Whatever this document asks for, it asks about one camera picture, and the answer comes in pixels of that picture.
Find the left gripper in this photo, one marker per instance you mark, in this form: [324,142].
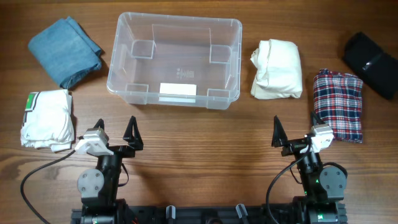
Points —
[135,142]

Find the white printed t-shirt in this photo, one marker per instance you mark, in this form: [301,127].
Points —
[47,121]

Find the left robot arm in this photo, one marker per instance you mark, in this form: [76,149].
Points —
[99,186]

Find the blue denim cloth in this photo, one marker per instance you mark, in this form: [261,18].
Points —
[65,52]

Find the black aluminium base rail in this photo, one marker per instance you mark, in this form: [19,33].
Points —
[202,214]

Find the black garment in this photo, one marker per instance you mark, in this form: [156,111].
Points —
[370,63]

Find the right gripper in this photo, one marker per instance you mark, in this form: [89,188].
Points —
[280,139]

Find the red plaid shirt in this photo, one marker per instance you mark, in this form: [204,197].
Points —
[338,102]

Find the clear plastic storage bin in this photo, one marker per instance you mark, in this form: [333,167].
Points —
[150,49]

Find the white label in bin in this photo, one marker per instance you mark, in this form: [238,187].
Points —
[178,89]

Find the cream cloth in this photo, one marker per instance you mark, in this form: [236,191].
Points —
[279,71]

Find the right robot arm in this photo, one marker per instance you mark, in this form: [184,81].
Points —
[323,183]

